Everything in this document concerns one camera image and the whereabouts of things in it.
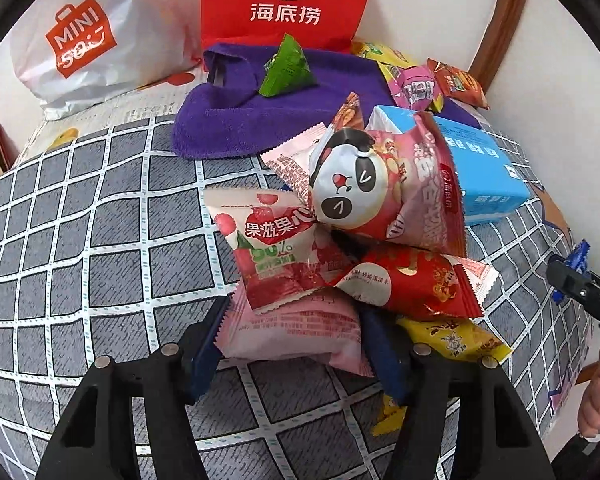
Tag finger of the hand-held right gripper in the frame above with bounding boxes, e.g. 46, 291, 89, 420
546, 241, 600, 333

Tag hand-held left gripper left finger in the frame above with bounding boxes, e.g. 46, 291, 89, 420
42, 294, 231, 480

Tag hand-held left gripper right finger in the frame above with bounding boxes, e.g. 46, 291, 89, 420
362, 307, 548, 480

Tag red gold snack packet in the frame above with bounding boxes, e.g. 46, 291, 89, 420
332, 247, 501, 321

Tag plain pink snack packet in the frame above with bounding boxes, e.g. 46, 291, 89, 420
215, 292, 375, 376

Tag blue tissue pack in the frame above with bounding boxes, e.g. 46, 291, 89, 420
365, 105, 531, 226

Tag person's right hand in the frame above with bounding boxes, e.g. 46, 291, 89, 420
579, 342, 600, 440

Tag yellow cartoon snack packet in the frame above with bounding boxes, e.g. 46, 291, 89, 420
372, 316, 512, 438

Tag red pink jelly packet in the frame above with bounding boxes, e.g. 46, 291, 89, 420
202, 187, 353, 316

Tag pink panda snack packet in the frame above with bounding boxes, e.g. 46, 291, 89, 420
310, 112, 468, 256

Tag grey checked bed sheet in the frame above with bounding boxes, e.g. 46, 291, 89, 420
0, 80, 596, 480

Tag pale pink snack packet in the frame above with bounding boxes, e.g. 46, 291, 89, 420
260, 91, 365, 201

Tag orange chip packet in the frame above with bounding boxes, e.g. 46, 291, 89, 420
426, 57, 491, 111

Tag purple towel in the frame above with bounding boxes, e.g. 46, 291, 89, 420
172, 40, 481, 161

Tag pink purple snack packet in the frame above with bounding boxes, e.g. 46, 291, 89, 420
387, 64, 445, 113

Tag green triangular snack packet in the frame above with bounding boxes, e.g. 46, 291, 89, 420
258, 34, 317, 97

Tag yellow chip packet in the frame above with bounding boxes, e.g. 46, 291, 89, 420
351, 40, 415, 86

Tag white plastic shopping bag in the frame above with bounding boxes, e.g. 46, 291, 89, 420
10, 0, 203, 121

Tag wooden bed frame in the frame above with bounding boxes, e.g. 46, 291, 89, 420
467, 0, 531, 98

